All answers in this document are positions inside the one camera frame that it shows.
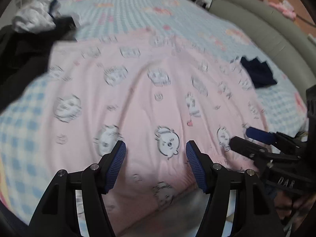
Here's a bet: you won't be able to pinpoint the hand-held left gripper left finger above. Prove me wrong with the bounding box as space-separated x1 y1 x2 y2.
28 140 127 237

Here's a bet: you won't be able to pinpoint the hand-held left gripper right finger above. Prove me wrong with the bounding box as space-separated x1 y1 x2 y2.
186 140 285 237

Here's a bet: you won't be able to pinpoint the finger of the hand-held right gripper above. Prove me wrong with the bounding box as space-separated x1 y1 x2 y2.
245 127 308 151
229 136 300 176

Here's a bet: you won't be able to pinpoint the pink printed pants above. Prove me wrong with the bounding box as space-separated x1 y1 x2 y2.
25 31 269 235

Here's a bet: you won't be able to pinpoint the person's right hand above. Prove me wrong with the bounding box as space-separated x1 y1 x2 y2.
274 194 309 221

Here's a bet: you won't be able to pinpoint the navy blue garment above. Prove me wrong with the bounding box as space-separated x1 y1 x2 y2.
241 57 278 89

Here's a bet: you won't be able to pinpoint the pink cloth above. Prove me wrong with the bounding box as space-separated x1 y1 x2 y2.
269 1 295 18

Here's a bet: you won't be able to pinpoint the blue checkered printed blanket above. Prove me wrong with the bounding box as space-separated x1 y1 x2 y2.
0 0 309 237

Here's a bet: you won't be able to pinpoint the black garment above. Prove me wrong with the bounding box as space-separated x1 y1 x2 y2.
0 16 77 114

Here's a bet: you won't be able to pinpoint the white satin garment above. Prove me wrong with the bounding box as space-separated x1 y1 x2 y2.
12 0 83 34

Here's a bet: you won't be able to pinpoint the grey padded bed frame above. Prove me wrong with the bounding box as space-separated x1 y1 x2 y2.
209 0 316 104

